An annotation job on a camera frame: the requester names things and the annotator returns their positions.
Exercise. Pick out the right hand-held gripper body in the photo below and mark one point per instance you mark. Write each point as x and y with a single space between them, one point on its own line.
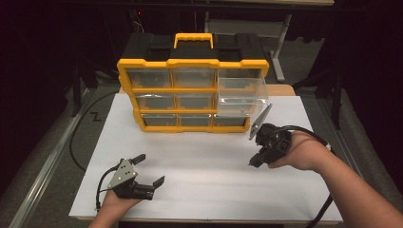
274 141

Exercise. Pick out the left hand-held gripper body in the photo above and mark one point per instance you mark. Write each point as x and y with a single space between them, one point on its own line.
125 174

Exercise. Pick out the clear plastic drawer bin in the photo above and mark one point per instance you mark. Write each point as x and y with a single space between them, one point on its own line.
242 90

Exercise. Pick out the person's right hand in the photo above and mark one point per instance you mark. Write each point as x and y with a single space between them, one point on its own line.
301 152

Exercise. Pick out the person's left hand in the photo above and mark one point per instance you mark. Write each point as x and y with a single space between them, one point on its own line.
115 204

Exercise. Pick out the white board sheet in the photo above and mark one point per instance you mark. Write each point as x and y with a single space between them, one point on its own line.
196 158

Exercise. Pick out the black stand leg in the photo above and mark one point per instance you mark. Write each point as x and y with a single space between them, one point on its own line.
337 95
76 88

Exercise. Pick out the white metal stand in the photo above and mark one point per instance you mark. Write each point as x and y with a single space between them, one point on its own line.
278 53

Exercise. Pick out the grid of small clear drawers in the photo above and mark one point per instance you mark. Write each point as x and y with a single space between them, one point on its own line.
193 77

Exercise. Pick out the yellow and black organizer cabinet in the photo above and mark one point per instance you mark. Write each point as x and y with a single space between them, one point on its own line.
193 63

